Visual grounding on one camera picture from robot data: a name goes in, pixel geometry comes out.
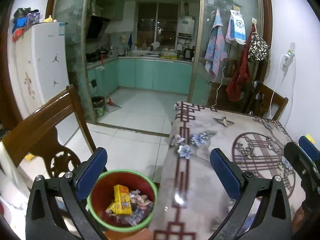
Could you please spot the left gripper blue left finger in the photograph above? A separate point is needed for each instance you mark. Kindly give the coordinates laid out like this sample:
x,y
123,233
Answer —
x,y
88,172

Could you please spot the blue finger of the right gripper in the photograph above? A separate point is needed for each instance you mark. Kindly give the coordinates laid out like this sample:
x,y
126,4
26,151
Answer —
x,y
309,148

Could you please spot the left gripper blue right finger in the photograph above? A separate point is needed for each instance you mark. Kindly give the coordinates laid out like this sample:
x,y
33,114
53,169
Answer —
x,y
228,173

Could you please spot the yellow white medicine box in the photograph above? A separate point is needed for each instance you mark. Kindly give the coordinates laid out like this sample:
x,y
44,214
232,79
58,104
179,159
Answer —
x,y
111,210

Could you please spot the yellow orange snack box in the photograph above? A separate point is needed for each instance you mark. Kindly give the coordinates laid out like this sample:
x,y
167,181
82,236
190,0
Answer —
x,y
122,200

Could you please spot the white paper ball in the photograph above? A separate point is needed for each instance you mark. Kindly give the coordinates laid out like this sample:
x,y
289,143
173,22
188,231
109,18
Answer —
x,y
140,201

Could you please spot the clear plastic bottle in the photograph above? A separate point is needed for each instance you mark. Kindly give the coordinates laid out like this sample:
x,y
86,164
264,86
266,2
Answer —
x,y
138,216

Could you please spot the red green trash bin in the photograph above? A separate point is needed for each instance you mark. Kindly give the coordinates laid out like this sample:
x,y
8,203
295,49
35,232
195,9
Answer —
x,y
102,195

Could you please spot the dark small kitchen bin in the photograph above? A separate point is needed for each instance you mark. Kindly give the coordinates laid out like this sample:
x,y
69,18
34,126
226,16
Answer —
x,y
98,103

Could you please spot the teal kitchen cabinets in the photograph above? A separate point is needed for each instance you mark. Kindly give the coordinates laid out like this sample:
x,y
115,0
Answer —
x,y
139,73

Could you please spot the kitchen window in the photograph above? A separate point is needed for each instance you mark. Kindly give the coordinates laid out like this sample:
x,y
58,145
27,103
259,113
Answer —
x,y
157,22

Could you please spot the person's left hand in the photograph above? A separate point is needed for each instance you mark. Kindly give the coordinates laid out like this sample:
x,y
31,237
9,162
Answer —
x,y
143,234

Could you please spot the brown wooden chair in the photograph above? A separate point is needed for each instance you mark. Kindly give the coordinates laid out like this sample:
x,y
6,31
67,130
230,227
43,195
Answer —
x,y
37,134

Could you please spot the red hanging jacket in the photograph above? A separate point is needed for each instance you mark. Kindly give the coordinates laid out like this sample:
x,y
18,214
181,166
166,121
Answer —
x,y
241,75

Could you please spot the black patterned hanging bag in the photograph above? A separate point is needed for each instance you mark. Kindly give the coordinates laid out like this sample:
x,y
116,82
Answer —
x,y
258,48

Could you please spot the pink blue hanging towel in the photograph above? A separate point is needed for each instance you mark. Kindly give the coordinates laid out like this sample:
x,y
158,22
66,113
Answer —
x,y
216,51

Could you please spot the white refrigerator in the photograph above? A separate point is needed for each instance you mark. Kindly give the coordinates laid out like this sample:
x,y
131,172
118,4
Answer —
x,y
41,64

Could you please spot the white blue hanging bag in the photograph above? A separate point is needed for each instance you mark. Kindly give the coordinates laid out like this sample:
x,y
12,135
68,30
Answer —
x,y
236,33

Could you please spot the black range hood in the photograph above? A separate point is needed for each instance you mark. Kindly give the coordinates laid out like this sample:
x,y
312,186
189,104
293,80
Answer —
x,y
96,24

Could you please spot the items on top of refrigerator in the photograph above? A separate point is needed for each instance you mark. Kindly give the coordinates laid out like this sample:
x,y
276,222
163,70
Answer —
x,y
24,18

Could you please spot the red handled mop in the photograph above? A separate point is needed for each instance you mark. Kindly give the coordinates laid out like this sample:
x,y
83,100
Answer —
x,y
110,106

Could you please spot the white charger with cable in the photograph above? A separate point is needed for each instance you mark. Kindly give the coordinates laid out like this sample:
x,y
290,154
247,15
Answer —
x,y
285,82

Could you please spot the white wall water heater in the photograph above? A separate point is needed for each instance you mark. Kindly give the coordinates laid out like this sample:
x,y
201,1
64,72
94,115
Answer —
x,y
185,28

